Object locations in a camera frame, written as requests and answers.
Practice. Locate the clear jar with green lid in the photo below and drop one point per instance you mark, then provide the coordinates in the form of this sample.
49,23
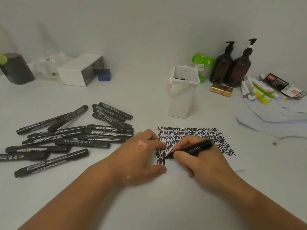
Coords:
202,58

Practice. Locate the black and red cardboard box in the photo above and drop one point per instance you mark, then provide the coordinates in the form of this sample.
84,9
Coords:
280,82

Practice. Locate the white box with grey front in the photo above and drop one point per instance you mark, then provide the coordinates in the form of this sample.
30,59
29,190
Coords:
69,74

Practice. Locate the pile of black markers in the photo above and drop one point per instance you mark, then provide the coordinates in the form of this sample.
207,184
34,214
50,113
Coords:
72,136

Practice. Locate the person's right hand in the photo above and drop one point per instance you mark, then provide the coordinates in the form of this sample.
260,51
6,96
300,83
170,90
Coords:
208,167

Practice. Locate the white paper with black scribbles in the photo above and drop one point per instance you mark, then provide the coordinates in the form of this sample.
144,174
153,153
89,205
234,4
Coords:
215,136

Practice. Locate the bunch of pastel highlighter pens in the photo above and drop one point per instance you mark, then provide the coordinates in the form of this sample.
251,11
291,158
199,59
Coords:
261,93

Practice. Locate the person's left forearm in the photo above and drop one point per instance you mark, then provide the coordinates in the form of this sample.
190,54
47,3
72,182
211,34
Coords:
72,203

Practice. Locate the small gold box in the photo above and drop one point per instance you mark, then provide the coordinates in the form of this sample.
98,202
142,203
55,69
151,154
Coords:
220,89

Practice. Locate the person's right forearm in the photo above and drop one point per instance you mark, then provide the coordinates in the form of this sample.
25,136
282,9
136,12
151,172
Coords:
263,208

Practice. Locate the person's left hand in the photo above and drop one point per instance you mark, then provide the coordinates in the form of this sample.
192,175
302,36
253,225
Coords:
134,160

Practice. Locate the brown pump bottle white neck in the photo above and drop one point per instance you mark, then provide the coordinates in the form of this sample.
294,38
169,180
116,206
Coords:
237,71

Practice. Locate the clear bottle with dark liquid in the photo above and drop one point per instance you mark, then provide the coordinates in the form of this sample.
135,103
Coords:
19,71

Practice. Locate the small blue box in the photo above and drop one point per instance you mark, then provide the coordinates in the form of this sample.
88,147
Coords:
104,75

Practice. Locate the pile of loose white sheets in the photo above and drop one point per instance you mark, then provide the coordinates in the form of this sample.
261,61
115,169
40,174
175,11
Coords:
275,114

